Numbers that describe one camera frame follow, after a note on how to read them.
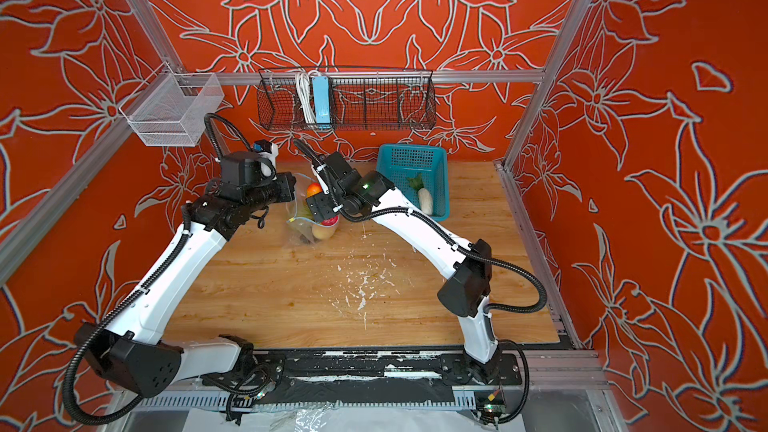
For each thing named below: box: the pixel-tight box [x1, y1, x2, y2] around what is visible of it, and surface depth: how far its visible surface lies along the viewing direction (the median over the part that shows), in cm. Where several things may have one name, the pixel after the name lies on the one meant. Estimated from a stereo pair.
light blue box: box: [312, 76, 331, 124], surface depth 92 cm
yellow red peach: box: [306, 182, 322, 199], surface depth 76 cm
